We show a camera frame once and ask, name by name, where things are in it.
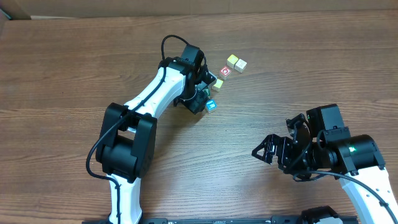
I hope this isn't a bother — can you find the blue letter wooden block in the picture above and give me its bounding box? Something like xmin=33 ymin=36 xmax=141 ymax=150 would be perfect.
xmin=205 ymin=100 xmax=218 ymax=113

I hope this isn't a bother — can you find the green letter wooden block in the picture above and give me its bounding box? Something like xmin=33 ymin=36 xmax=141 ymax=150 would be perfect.
xmin=203 ymin=88 xmax=211 ymax=96

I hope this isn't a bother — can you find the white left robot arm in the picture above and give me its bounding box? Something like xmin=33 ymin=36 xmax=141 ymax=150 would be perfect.
xmin=86 ymin=56 xmax=217 ymax=223

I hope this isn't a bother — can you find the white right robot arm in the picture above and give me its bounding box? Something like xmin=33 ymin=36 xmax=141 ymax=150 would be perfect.
xmin=252 ymin=105 xmax=397 ymax=223

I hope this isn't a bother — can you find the yellow wooden block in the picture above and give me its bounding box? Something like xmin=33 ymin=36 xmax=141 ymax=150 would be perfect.
xmin=226 ymin=54 xmax=239 ymax=68
xmin=212 ymin=79 xmax=223 ymax=91

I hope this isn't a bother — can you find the red circle wooden block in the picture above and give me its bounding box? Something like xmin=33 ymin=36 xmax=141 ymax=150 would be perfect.
xmin=220 ymin=66 xmax=231 ymax=80

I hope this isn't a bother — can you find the yellow top wooden block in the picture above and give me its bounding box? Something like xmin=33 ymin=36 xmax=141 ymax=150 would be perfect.
xmin=226 ymin=54 xmax=239 ymax=68

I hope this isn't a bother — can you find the plain white wooden block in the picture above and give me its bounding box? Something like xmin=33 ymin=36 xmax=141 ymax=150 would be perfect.
xmin=234 ymin=58 xmax=247 ymax=73

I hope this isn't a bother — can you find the black aluminium rail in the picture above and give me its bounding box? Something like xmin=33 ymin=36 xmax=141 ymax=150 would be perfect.
xmin=82 ymin=214 xmax=360 ymax=224

